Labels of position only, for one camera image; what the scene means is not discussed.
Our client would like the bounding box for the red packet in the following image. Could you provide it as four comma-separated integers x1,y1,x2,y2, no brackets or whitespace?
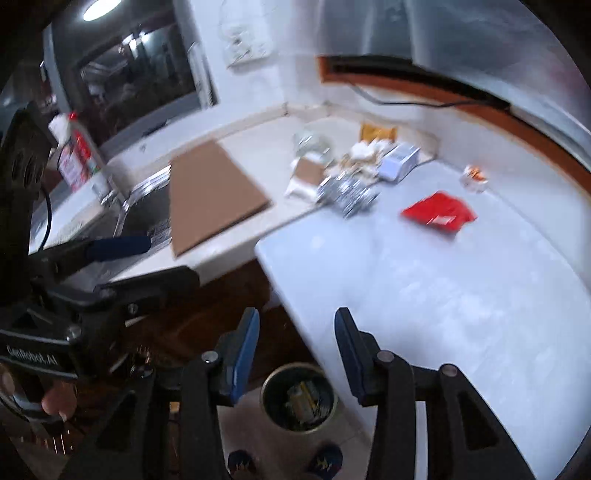
400,191,477,236

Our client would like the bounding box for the dark window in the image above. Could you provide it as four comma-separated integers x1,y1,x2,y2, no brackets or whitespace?
44,0,218,148

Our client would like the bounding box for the crumpled foil ball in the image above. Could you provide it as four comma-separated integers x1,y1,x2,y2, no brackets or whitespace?
318,173,380,217

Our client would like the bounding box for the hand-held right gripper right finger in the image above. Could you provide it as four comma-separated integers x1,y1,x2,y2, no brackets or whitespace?
335,308,536,480

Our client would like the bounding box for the brown cardboard sheet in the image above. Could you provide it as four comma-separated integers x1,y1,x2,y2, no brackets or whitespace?
168,141,272,257

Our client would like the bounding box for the round trash bin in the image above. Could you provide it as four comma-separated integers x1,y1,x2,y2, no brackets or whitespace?
260,363,340,433

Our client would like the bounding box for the red label bottle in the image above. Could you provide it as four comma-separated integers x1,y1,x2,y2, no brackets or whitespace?
48,112,108,195

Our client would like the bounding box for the steel faucet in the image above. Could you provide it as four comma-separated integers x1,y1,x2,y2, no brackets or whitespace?
99,161,134,241

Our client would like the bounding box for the white wall rack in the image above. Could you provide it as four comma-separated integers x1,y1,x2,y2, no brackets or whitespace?
187,44,218,109

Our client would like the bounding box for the black cable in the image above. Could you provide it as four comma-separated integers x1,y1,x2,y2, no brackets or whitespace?
346,83,490,109

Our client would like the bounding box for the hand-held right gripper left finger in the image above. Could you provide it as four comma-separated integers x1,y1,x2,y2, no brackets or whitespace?
62,307,262,480

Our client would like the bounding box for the person's left hand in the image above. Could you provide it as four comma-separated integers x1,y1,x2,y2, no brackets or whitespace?
0,369,79,423

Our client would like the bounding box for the small orange white packet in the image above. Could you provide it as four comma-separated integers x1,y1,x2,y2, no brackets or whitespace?
463,164,488,192

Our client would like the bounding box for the wooden cabinet door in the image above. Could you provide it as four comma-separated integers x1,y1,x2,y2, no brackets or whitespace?
124,258,319,370

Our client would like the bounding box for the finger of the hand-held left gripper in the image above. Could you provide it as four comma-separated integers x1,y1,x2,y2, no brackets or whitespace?
30,235,152,278
92,265,200,324

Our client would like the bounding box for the stainless steel sink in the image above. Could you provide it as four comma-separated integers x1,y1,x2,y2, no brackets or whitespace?
30,166,174,287

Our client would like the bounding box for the small white box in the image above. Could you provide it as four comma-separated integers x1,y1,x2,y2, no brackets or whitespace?
378,143,422,183

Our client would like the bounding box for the yellow plastic bag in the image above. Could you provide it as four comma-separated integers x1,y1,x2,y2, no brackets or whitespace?
360,122,399,144

